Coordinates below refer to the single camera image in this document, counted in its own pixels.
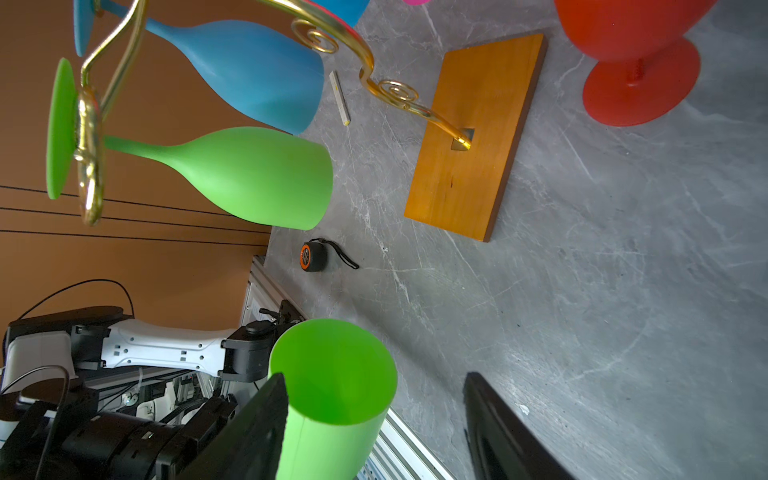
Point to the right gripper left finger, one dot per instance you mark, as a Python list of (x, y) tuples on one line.
[(249, 447)]

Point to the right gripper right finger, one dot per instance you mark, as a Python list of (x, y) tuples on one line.
[(500, 445)]

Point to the green wine glass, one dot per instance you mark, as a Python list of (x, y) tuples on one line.
[(260, 175), (340, 381)]

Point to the red wine glass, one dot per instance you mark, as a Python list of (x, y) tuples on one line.
[(645, 66)]

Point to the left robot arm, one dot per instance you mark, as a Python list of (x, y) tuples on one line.
[(55, 426)]

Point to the green wine glass front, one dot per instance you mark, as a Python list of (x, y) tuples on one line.
[(260, 175)]

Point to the wooden rack base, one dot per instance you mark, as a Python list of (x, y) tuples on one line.
[(486, 92)]

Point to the blue wine glass left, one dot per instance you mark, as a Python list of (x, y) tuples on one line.
[(256, 70)]

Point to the blue wine glass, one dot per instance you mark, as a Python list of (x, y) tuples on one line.
[(256, 70), (350, 11)]

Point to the blue wine glass back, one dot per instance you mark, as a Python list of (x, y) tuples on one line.
[(350, 11)]

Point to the pink wine glass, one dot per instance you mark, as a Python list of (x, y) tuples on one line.
[(417, 2)]

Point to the orange black tape measure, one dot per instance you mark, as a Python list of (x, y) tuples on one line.
[(313, 255)]

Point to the aluminium front rail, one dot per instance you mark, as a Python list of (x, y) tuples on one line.
[(398, 453)]

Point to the gold wire glass rack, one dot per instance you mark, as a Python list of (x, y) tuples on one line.
[(108, 37)]

